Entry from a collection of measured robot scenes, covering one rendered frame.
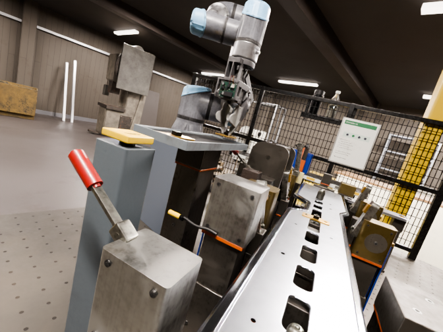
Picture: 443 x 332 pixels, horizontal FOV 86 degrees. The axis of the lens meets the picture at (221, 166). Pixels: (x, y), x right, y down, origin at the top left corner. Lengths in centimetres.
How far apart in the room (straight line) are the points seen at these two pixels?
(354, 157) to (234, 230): 142
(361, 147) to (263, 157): 108
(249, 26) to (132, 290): 65
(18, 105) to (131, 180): 723
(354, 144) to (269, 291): 151
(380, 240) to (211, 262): 54
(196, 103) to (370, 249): 78
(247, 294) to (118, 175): 26
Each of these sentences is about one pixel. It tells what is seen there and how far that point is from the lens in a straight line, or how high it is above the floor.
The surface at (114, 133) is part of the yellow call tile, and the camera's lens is 41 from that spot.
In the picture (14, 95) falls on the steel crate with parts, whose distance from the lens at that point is 759.
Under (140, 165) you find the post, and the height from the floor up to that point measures 111.
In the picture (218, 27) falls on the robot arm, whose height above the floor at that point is 148.
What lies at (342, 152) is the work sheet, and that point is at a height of 122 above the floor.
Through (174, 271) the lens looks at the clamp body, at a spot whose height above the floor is 106.
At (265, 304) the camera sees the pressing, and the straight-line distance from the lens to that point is 37.
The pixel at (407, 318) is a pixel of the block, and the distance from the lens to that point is 46.
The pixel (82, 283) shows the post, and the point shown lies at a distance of 53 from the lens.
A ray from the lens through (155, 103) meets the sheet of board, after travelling 1006.
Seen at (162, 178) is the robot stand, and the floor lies 93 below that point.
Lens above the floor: 122
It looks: 11 degrees down
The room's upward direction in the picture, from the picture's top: 15 degrees clockwise
